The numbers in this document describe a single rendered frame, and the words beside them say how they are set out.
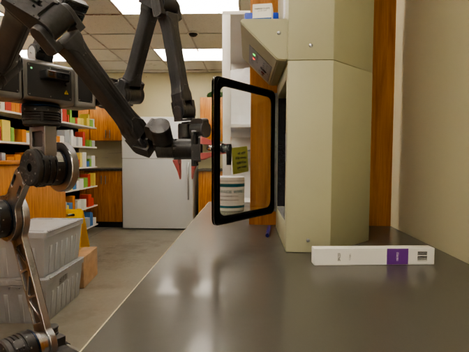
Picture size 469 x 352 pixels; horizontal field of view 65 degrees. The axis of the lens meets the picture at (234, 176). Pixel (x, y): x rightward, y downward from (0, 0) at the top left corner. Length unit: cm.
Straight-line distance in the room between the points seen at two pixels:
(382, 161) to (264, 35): 64
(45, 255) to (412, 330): 259
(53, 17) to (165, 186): 510
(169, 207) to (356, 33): 517
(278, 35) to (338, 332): 67
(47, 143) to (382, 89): 122
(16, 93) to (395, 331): 134
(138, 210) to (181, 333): 560
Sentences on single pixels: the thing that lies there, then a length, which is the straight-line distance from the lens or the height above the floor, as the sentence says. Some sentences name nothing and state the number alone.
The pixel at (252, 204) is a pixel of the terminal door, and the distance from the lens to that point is 112.
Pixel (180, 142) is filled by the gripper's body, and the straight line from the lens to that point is 107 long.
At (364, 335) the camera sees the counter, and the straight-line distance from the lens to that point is 56.
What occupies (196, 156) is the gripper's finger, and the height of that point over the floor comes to 118.
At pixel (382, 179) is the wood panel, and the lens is 136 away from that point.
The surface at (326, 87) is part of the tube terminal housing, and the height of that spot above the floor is 134.
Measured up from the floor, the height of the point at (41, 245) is 56.
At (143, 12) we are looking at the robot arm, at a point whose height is 170.
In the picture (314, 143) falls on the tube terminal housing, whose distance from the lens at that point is 92.
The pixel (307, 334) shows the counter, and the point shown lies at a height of 94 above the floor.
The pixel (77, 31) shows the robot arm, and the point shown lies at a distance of 100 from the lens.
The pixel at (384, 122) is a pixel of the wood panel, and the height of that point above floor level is 129.
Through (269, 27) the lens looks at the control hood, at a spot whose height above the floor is 149.
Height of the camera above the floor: 118
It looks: 3 degrees down
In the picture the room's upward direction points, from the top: straight up
